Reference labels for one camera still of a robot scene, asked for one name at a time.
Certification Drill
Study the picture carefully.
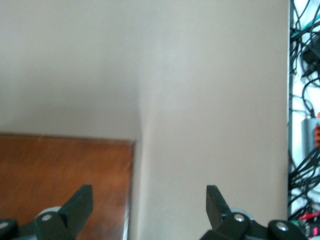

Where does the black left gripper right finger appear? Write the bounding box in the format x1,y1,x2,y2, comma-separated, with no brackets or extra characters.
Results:
198,184,310,240

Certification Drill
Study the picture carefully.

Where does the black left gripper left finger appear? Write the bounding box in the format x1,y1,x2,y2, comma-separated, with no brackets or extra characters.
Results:
0,184,94,240

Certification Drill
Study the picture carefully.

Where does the dark wooden drawer cabinet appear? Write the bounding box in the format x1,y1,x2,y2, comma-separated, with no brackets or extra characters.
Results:
0,132,137,240

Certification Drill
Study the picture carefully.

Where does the grey orange terminal block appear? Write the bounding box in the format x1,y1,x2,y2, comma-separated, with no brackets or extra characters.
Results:
300,115,320,156

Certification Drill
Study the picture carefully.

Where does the black power adapter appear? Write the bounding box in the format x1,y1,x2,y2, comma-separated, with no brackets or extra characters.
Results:
301,34,320,66

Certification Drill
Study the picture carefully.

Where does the black cable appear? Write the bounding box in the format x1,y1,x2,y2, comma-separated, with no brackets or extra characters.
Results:
300,79,320,119
289,146,320,181

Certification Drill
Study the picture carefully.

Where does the teal cable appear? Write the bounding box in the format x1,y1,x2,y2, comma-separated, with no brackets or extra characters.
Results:
290,20,320,36

